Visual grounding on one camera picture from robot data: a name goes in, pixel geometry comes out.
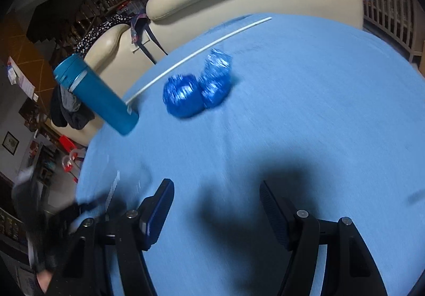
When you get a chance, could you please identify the thin white rod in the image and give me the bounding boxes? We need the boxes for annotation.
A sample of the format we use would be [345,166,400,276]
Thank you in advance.
[125,16,273,105]

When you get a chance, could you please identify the blue plastic bag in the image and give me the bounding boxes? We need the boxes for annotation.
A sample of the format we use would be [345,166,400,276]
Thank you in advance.
[199,48,233,109]
[162,73,204,118]

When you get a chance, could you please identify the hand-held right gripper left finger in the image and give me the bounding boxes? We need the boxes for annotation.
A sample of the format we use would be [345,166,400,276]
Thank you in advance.
[46,178,175,296]

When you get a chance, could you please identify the teal bottle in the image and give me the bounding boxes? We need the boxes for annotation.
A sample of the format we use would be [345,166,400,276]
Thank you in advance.
[53,53,139,136]

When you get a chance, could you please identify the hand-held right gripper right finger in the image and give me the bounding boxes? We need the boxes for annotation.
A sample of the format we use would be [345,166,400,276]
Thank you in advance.
[259,180,389,296]

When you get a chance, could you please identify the wooden crib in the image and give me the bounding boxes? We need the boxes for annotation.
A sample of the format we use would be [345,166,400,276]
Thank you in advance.
[360,0,425,64]

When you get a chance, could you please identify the purple strap bag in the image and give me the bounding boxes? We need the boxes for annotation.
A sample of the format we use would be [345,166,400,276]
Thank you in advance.
[128,9,167,63]

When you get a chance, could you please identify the polka-dot cloth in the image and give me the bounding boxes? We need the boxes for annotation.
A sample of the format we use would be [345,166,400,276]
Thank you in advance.
[73,14,131,55]

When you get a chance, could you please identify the dark clothes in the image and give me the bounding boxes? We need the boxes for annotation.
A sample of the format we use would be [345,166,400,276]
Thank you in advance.
[50,85,96,131]

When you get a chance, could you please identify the dark bookshelf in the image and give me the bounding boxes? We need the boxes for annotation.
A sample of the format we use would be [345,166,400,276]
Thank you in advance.
[27,0,153,51]

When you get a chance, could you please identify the framed picture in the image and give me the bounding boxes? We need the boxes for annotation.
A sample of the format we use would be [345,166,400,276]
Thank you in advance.
[2,132,19,155]

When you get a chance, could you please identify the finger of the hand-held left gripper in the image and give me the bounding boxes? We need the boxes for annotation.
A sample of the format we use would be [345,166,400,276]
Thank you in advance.
[76,195,128,218]

